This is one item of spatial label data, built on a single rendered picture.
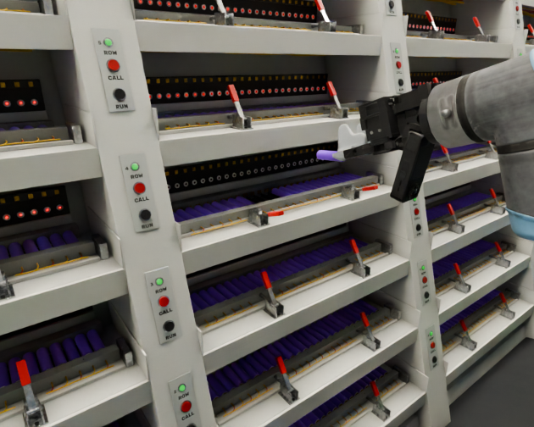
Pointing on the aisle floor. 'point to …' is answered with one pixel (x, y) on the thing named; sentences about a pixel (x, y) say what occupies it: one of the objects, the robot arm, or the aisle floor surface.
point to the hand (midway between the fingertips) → (343, 158)
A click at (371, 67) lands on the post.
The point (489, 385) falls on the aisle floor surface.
